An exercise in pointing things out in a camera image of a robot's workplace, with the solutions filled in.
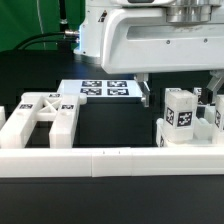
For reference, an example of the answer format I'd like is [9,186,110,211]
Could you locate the white left fence bar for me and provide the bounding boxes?
[0,106,6,130]

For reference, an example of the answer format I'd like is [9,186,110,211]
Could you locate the white front fence bar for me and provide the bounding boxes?
[0,147,224,178]

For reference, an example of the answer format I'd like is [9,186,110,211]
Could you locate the white chair seat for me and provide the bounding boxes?
[156,106,224,147]

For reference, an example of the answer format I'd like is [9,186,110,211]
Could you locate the white tagged cube left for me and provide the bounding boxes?
[165,88,182,99]

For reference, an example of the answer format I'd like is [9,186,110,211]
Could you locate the white tagged cube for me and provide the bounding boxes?
[165,88,182,99]
[193,87,202,104]

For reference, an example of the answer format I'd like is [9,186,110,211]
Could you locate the black cables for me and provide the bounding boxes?
[13,29,81,52]

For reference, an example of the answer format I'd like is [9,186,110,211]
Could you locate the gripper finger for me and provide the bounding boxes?
[207,69,224,100]

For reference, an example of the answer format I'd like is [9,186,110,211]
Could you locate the white fence bar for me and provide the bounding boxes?
[0,147,224,178]
[0,106,6,130]

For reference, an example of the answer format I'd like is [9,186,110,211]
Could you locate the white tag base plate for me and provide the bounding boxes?
[57,80,142,98]

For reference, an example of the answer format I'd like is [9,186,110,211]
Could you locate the white chair back frame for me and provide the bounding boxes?
[0,92,87,149]

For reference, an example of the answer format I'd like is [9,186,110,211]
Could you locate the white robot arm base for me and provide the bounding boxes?
[74,0,111,64]

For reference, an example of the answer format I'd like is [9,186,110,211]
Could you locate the white tagged cube right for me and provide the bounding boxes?
[193,87,202,104]

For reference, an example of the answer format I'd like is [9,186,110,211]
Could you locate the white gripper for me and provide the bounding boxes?
[101,5,224,107]

